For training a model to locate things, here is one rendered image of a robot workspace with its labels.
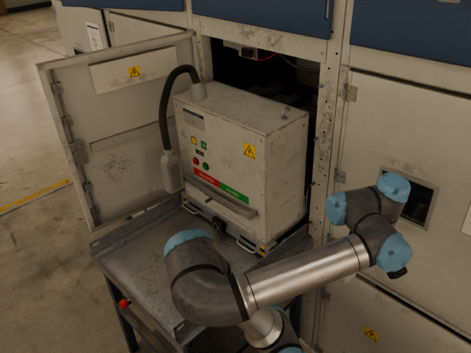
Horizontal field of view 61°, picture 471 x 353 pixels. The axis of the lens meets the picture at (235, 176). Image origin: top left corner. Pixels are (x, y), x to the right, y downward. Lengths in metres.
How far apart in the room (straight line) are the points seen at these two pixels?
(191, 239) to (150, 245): 0.83
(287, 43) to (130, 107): 0.69
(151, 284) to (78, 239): 1.71
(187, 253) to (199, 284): 0.09
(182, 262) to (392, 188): 0.49
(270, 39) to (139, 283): 0.99
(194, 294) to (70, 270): 2.24
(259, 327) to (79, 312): 1.76
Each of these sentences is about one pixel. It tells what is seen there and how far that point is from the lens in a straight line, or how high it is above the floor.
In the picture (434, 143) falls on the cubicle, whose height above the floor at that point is 1.44.
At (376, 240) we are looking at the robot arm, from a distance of 0.86.
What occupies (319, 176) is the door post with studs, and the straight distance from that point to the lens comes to 1.49.
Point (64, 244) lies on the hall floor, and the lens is 3.22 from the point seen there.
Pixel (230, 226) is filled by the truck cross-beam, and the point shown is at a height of 0.91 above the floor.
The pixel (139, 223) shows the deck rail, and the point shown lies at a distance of 1.79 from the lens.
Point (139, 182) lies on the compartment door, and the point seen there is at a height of 0.97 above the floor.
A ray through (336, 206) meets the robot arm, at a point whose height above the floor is 1.42.
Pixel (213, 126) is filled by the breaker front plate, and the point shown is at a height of 1.34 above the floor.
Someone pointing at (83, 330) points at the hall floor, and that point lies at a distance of 2.63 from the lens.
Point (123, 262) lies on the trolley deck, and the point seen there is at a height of 0.85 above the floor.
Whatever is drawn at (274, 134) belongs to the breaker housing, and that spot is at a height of 1.38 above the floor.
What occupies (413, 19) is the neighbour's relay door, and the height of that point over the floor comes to 1.74.
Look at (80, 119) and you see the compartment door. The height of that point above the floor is 1.34.
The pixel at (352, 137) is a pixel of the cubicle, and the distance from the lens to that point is 1.32.
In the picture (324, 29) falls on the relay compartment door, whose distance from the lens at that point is 1.27.
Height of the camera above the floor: 1.98
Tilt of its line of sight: 34 degrees down
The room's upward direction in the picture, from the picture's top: 3 degrees counter-clockwise
